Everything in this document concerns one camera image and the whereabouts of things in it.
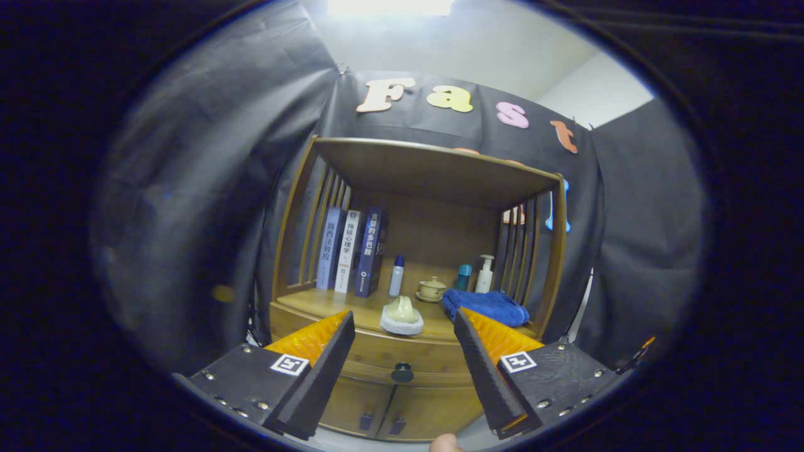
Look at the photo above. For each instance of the folded blue towel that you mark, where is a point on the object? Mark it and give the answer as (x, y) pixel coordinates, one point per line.
(493, 306)

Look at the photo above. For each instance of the wooden cabinet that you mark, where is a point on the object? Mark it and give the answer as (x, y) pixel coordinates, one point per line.
(427, 169)

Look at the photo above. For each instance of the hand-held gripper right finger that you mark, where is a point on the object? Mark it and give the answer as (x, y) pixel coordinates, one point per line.
(483, 376)

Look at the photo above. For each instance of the teal bottle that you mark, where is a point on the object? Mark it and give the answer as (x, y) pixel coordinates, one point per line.
(463, 279)

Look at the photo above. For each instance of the wooden cabinet door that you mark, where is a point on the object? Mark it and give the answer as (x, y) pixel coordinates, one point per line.
(352, 402)
(433, 411)

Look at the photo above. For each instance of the white pump bottle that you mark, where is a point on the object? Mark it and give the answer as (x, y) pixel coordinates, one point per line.
(484, 279)

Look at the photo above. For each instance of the beige lidded teacup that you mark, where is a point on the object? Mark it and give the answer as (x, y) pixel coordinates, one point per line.
(431, 290)

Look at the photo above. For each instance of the wooden countertop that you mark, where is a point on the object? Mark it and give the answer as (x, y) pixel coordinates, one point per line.
(364, 307)

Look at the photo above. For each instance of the black backdrop cloth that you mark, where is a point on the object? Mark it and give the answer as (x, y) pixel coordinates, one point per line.
(188, 188)

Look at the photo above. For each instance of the white book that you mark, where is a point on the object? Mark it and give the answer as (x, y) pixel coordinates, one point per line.
(348, 251)

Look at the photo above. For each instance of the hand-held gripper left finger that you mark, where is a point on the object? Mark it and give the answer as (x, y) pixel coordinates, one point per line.
(320, 384)

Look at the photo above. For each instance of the dark blue book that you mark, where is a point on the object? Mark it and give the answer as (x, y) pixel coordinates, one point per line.
(370, 251)

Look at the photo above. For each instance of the white bottle with blue cap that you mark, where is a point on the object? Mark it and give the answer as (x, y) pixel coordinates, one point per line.
(396, 279)

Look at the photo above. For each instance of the black round drawer knob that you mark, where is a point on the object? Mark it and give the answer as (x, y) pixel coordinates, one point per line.
(402, 373)

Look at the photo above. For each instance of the light blue book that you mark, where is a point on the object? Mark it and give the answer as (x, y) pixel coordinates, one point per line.
(331, 251)

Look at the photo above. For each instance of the wooden drawer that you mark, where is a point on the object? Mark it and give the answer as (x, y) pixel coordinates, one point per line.
(383, 351)

